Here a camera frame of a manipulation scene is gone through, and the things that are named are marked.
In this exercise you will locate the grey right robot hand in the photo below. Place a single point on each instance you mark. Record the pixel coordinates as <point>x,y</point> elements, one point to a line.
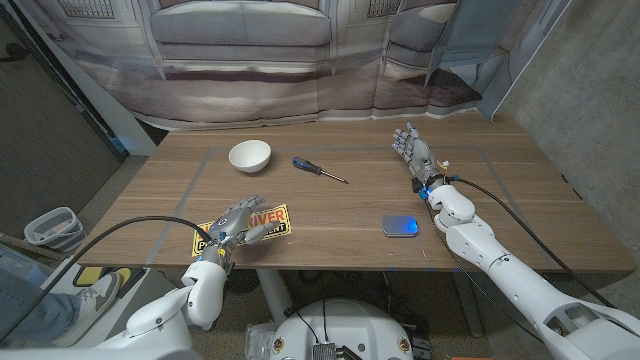
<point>419,152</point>

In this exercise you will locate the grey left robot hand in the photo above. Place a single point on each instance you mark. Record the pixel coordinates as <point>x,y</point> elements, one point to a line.
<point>232,222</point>

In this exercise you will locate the yellow black bumper sticker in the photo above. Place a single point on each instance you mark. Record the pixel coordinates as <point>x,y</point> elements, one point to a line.
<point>277,215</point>

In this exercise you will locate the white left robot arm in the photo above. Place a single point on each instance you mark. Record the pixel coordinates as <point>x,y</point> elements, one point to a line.
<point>205,295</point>

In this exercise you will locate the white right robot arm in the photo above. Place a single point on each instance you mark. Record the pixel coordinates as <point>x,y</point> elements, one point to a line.
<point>520,280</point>

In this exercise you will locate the white bowl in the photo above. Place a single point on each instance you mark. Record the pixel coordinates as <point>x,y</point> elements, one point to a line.
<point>250,152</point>

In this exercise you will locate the small grey metal tin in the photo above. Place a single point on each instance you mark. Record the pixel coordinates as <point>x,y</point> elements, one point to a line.
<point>399,226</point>

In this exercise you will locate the white metal table leg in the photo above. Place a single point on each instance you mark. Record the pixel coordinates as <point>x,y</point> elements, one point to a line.
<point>470,305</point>
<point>275,295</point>

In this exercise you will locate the clear plastic container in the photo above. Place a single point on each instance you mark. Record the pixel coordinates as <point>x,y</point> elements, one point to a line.
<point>257,342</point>

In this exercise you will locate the printed room backdrop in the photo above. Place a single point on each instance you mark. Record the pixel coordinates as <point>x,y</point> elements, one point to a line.
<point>250,75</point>

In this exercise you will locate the white robot torso base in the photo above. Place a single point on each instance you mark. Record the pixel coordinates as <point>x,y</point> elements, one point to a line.
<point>345,325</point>

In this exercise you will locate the grey white sneaker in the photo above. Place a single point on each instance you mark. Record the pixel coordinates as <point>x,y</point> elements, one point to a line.
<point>90,305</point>

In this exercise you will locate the grey plastic bucket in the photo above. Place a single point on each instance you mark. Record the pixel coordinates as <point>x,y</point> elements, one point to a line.
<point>55,240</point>

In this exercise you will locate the blue translucent storage bin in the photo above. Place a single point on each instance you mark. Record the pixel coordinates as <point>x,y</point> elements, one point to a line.
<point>12,256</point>

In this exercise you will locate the person's leg in jeans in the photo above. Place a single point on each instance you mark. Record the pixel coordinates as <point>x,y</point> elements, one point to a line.
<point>30,315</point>

